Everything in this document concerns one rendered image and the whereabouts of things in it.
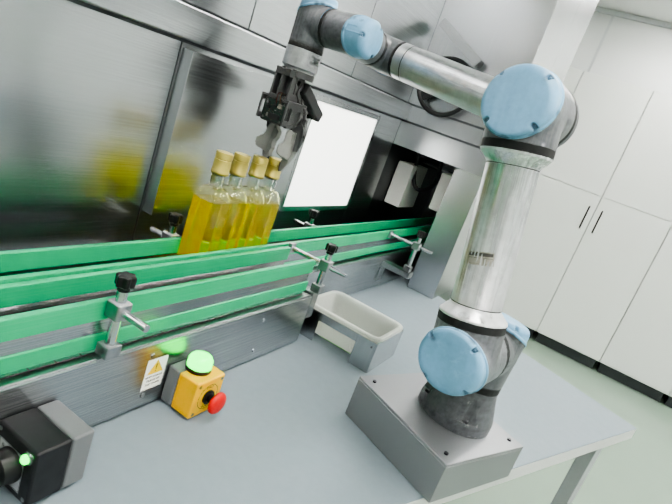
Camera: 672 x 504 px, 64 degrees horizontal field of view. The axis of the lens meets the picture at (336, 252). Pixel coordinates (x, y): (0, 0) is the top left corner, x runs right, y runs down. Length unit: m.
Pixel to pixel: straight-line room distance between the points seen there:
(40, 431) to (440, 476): 0.61
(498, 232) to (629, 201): 3.85
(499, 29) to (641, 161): 2.81
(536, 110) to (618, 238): 3.89
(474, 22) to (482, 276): 1.36
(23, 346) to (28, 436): 0.11
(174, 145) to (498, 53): 1.27
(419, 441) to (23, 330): 0.65
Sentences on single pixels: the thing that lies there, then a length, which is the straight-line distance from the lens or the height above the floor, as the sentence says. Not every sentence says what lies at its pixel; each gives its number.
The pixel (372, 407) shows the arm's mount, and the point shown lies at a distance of 1.09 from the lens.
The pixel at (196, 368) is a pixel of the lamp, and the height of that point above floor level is 0.84.
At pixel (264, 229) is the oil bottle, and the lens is 1.23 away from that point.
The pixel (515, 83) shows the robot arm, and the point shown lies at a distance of 0.89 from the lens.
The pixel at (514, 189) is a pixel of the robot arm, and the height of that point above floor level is 1.29.
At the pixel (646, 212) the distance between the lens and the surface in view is 4.71.
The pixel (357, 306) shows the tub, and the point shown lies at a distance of 1.48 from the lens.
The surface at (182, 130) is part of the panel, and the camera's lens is 1.16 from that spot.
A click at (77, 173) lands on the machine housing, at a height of 1.05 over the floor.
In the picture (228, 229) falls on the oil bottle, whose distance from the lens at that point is 1.14.
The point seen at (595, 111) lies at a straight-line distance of 4.76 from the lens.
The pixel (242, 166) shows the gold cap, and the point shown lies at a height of 1.14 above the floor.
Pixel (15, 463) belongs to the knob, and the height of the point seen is 0.81.
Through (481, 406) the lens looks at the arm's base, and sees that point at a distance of 1.08.
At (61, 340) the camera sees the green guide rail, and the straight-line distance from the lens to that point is 0.82.
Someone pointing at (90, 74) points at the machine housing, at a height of 1.23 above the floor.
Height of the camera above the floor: 1.33
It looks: 15 degrees down
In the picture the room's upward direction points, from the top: 20 degrees clockwise
